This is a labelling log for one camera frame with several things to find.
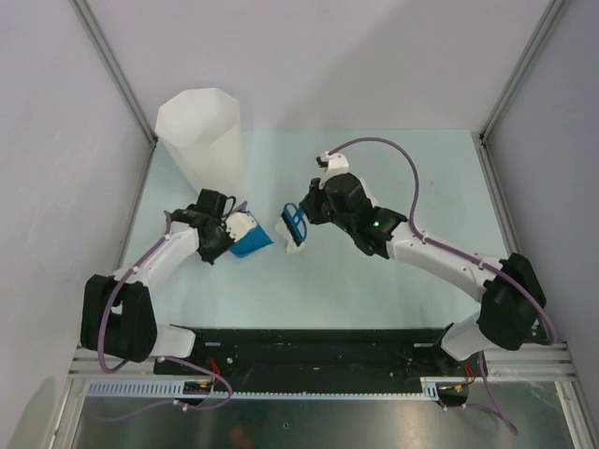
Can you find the blue hand brush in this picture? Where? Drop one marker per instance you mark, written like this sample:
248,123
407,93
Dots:
293,218

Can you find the aluminium corner post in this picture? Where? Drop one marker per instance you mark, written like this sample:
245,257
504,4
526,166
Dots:
93,30
532,51

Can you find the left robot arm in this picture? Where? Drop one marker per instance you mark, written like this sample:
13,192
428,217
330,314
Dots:
118,316

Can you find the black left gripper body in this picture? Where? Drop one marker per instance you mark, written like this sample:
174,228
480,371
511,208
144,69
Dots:
211,250

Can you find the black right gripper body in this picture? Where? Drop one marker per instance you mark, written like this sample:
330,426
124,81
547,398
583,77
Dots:
322,212

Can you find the blue plastic dustpan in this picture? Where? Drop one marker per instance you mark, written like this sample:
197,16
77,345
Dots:
254,241

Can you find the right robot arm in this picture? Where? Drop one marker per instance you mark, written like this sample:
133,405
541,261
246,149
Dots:
507,290

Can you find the right aluminium corner post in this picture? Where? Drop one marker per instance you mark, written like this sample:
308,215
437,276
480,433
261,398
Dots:
532,51

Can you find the left aluminium corner post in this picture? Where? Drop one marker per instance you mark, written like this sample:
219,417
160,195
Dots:
93,30

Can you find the paper scrap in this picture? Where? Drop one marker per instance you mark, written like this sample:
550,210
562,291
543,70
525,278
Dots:
288,234

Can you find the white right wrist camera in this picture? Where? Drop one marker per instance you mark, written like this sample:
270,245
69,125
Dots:
333,164

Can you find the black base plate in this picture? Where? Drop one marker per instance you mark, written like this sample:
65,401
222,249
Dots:
414,351

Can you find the white translucent tall bin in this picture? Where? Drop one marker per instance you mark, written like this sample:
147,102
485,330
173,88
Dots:
201,129

